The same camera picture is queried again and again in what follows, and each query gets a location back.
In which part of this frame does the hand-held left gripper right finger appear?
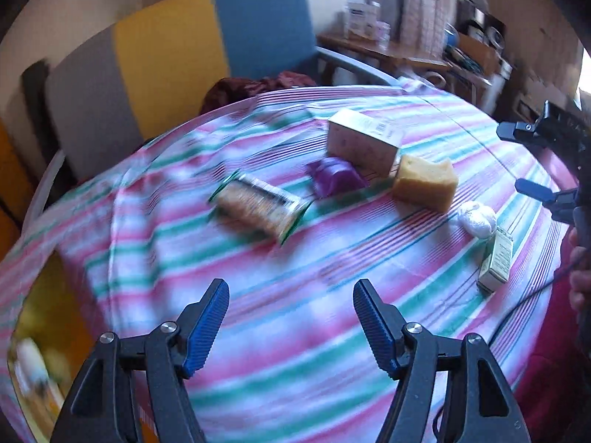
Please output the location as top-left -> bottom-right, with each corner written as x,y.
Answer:
352,279 -> 532,443

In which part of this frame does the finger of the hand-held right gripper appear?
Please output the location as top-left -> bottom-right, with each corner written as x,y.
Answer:
497,100 -> 591,167
515,178 -> 591,229

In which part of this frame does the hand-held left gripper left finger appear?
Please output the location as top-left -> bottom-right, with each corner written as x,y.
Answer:
51,278 -> 230,443

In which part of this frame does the white plastic-wrapped wad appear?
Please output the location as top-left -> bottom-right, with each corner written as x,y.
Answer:
457,200 -> 498,240

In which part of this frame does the small green-topped box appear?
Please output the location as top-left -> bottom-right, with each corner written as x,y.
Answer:
477,227 -> 515,293

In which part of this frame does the yellow sponge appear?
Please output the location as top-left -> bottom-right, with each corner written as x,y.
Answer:
392,154 -> 459,213

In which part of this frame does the cracker packet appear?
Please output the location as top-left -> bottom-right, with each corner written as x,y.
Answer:
208,171 -> 315,246

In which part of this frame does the purple packet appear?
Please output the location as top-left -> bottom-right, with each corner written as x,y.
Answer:
307,157 -> 370,199

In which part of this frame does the gold cardboard tray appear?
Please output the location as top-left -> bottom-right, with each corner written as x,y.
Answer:
7,251 -> 155,443

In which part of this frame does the beige carton box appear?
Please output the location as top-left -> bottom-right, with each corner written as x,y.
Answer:
326,108 -> 404,178

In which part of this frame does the person's right hand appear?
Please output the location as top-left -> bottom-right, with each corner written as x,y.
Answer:
568,228 -> 591,317

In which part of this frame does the large brown cardboard box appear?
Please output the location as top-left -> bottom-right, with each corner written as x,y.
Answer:
508,55 -> 578,121

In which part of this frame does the white bin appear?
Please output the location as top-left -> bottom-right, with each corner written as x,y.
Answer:
488,61 -> 514,100

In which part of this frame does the open cardboard box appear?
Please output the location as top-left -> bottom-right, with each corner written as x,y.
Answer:
457,32 -> 502,75

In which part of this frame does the striped tablecloth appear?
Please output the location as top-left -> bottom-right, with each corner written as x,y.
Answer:
0,78 -> 578,443

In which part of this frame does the white fan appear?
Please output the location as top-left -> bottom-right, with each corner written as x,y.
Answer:
480,21 -> 506,47

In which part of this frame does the beige curtain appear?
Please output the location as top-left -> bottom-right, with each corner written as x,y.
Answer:
397,0 -> 455,54

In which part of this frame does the wooden side desk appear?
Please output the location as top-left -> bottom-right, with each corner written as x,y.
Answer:
318,32 -> 492,104

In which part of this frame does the red blanket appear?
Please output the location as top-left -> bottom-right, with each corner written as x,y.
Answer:
489,148 -> 591,443

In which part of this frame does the white carton on desk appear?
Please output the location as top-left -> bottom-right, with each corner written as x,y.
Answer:
344,1 -> 382,40

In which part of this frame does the maroon cloth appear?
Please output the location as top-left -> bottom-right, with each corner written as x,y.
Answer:
199,71 -> 319,116

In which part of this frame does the wooden cabinet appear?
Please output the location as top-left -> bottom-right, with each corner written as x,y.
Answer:
0,117 -> 35,261

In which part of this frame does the grey yellow blue chair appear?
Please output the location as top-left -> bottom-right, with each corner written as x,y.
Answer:
21,0 -> 402,241

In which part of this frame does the black cable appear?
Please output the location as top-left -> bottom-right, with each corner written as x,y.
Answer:
431,258 -> 583,443

